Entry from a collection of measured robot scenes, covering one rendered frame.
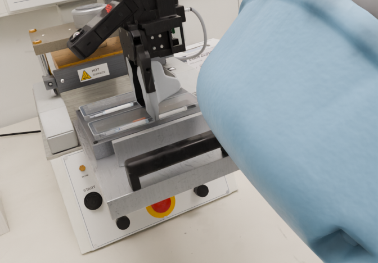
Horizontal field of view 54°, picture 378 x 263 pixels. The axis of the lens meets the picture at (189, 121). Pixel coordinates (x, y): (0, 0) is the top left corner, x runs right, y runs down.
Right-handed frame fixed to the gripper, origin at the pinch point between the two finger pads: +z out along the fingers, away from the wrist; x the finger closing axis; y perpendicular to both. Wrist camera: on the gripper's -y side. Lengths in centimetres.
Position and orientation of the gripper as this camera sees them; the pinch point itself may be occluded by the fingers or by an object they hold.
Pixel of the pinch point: (144, 108)
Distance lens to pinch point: 61.6
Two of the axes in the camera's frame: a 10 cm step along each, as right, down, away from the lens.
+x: -4.1, -3.4, 8.4
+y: 9.0, -2.9, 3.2
